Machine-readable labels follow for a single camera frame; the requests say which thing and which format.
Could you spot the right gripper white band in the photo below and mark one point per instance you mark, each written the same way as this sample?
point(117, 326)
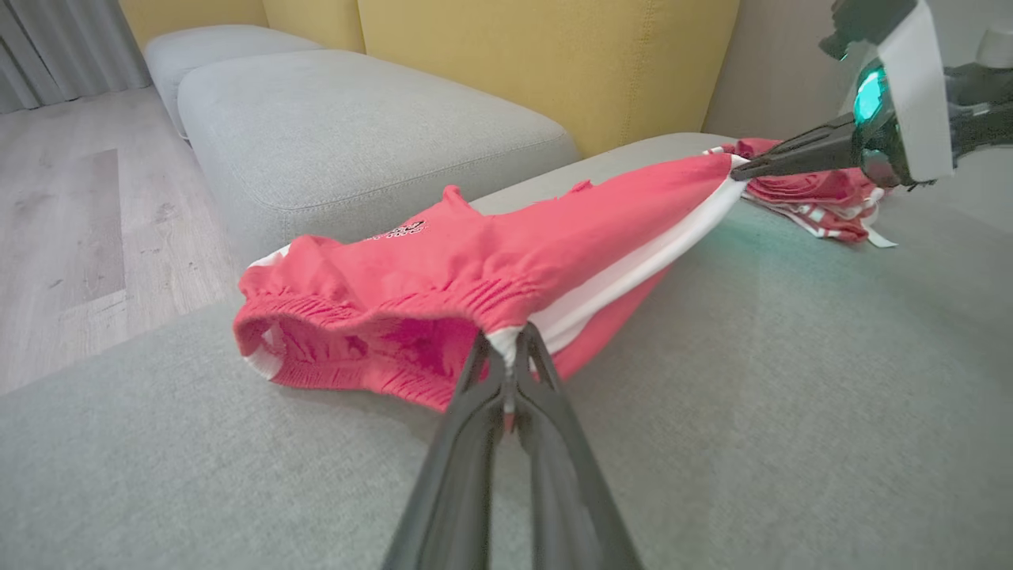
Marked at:
point(914, 103)

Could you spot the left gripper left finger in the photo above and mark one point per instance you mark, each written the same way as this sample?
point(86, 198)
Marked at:
point(451, 499)

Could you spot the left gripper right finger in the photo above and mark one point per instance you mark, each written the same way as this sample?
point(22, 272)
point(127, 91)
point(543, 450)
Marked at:
point(566, 499)

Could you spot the red basketball jersey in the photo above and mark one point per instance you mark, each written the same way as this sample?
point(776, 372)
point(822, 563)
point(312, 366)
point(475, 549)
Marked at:
point(823, 198)

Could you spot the red shorts with white stripe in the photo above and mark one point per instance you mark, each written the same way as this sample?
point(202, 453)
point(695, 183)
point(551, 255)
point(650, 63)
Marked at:
point(491, 253)

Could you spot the large grey chaise cushion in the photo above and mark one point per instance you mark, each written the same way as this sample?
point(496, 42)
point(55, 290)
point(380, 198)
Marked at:
point(791, 396)

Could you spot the wide yellow backrest cushion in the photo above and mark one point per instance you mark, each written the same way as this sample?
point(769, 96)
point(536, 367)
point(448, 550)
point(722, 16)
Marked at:
point(554, 63)

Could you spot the grey sofa seat cushion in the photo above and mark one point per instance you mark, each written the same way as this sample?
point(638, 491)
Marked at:
point(356, 134)
point(214, 47)

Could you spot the narrow yellow backrest cushion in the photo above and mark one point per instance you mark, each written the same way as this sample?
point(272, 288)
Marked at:
point(316, 20)

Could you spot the yellow sofa armrest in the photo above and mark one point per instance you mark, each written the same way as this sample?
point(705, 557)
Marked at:
point(190, 16)

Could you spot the beige grey curtain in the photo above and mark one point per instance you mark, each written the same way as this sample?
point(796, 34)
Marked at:
point(63, 47)

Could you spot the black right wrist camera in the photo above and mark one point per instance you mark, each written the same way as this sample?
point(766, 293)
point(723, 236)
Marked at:
point(866, 24)

